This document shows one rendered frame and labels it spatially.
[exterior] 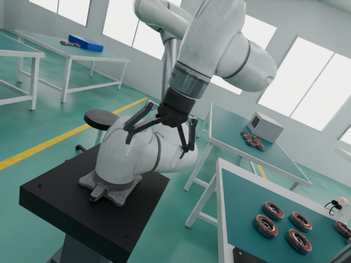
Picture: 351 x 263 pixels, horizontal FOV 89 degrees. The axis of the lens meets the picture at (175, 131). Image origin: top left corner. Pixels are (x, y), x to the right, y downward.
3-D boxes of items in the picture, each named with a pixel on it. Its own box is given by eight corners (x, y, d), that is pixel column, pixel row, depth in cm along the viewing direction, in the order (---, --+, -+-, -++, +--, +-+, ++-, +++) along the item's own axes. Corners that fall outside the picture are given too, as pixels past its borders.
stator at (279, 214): (269, 204, 113) (272, 200, 112) (284, 220, 105) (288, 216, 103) (258, 205, 108) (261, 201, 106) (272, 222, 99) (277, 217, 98)
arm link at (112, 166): (92, 155, 70) (106, 105, 62) (136, 158, 80) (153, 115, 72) (95, 186, 58) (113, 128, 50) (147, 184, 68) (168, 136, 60)
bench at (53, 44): (12, 80, 279) (13, 29, 250) (89, 75, 454) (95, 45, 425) (63, 104, 275) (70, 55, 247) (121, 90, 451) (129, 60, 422)
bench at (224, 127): (180, 190, 207) (209, 136, 178) (195, 134, 378) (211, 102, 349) (268, 232, 203) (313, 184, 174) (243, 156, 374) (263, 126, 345)
